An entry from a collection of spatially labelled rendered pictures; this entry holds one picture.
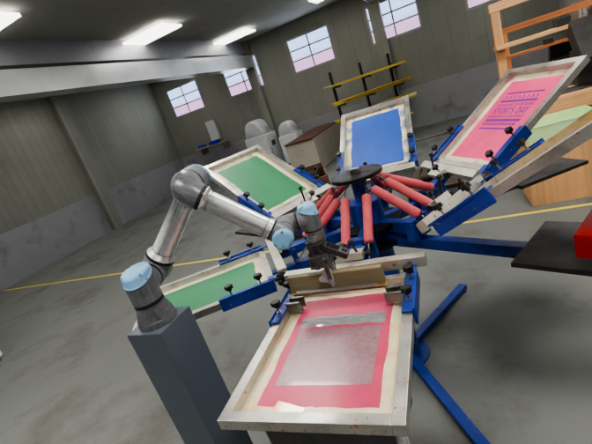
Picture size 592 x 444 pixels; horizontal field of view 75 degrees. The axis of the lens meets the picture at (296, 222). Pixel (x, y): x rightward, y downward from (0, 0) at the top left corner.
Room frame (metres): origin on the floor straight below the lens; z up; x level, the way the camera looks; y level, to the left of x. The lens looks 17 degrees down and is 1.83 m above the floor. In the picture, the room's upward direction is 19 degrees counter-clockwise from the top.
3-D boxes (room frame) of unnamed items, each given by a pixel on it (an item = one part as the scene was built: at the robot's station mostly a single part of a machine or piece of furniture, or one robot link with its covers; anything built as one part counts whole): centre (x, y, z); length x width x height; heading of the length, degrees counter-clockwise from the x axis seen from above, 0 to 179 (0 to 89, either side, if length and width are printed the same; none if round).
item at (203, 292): (2.11, 0.48, 1.05); 1.08 x 0.61 x 0.23; 96
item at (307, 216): (1.44, -0.05, 1.39); 0.09 x 0.08 x 0.11; 82
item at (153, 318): (1.40, 0.64, 1.25); 0.15 x 0.15 x 0.10
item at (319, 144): (10.62, -1.23, 0.41); 2.43 x 0.78 x 0.83; 153
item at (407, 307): (1.35, -0.34, 0.98); 0.30 x 0.05 x 0.07; 156
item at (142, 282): (1.40, 0.64, 1.37); 0.13 x 0.12 x 0.14; 172
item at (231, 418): (1.24, 0.01, 0.97); 0.79 x 0.58 x 0.04; 156
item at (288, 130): (11.95, -0.71, 0.63); 0.64 x 0.55 x 1.27; 63
